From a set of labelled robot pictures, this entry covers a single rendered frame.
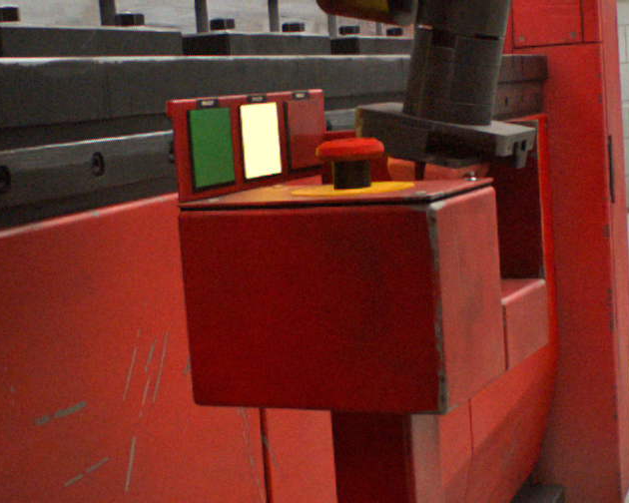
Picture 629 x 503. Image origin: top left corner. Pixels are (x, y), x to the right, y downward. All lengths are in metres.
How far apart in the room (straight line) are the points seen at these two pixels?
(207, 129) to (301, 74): 0.55
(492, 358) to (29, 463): 0.31
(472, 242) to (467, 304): 0.04
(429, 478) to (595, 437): 1.81
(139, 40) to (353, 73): 0.38
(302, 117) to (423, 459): 0.24
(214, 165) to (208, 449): 0.38
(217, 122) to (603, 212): 1.81
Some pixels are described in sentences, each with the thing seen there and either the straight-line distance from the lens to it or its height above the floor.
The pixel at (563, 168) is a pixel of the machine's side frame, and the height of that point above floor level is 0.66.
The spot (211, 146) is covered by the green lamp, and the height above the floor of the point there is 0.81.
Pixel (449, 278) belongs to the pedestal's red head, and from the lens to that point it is 0.74.
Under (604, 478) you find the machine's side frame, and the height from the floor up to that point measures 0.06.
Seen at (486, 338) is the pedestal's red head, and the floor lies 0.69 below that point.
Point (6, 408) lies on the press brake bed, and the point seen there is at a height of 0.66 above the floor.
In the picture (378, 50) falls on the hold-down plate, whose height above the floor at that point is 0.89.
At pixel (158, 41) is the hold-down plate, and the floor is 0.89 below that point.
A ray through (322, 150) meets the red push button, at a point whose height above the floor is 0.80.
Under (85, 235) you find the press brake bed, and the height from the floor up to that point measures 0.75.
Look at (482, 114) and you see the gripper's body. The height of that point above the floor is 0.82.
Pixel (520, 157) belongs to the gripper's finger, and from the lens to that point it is 0.88.
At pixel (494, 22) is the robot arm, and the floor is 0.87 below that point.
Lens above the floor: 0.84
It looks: 7 degrees down
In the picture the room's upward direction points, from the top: 4 degrees counter-clockwise
